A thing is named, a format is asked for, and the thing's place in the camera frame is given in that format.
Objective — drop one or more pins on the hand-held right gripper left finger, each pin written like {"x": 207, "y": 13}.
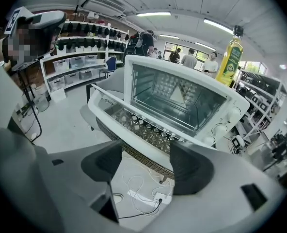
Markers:
{"x": 68, "y": 178}

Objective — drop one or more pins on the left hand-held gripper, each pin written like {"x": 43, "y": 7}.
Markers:
{"x": 12, "y": 21}

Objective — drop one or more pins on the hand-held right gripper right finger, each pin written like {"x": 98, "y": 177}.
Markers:
{"x": 218, "y": 183}

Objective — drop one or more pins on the white glass oven door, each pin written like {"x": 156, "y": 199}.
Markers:
{"x": 93, "y": 103}

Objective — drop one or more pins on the white oven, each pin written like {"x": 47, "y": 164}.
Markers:
{"x": 238, "y": 101}

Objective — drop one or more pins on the white shelf with bags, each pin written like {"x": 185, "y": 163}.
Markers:
{"x": 85, "y": 45}

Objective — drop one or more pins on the white portable power station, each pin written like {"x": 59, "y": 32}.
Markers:
{"x": 236, "y": 143}

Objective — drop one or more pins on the row of clear storage bins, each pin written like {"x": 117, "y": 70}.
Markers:
{"x": 70, "y": 67}

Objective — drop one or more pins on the ceiling air conditioner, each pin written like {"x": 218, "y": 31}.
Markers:
{"x": 104, "y": 2}

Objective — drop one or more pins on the white power strip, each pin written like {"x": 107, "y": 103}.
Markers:
{"x": 136, "y": 186}
{"x": 161, "y": 196}

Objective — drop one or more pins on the wicker glass-top table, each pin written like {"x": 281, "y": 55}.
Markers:
{"x": 158, "y": 169}

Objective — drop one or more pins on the blue chair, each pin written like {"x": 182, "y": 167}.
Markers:
{"x": 110, "y": 64}

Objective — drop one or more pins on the black backpack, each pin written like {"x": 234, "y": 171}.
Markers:
{"x": 136, "y": 41}

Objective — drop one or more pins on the person's white shirt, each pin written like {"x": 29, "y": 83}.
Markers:
{"x": 3, "y": 105}

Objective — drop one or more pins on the ceiling strip light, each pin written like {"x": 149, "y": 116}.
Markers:
{"x": 153, "y": 14}
{"x": 218, "y": 25}

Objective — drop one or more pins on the white rack with black cases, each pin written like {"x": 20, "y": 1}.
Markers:
{"x": 262, "y": 93}

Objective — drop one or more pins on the yellow oil bottle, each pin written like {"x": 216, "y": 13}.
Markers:
{"x": 229, "y": 62}

